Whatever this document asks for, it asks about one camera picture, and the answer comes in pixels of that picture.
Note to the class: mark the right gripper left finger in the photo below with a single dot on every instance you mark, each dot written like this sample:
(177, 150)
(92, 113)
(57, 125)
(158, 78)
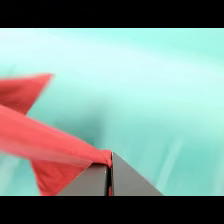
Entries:
(90, 182)

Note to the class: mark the red T-shirt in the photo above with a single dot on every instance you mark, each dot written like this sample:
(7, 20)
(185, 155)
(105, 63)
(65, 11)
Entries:
(40, 140)

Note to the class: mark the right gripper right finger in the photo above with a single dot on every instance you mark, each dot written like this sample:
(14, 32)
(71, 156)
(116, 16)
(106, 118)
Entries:
(130, 181)

